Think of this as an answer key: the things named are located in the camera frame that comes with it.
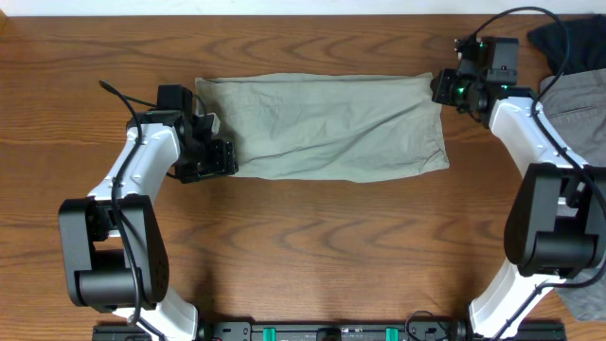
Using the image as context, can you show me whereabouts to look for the grey folded trousers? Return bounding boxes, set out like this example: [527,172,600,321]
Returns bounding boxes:
[541,69,605,321]

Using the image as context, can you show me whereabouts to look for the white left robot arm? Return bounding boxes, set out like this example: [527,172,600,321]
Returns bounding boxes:
[58,84,239,340]

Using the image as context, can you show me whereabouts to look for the black garment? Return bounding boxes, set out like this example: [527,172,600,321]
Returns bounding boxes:
[527,14,605,75]

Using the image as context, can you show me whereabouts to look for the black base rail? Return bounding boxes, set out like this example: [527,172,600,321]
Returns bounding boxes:
[92,313,568,341]

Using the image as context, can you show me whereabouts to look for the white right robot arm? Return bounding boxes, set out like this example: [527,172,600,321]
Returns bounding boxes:
[431,36,605,340]

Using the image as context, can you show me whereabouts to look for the light green shorts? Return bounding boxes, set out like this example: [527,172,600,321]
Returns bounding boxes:
[195,73,450,183]

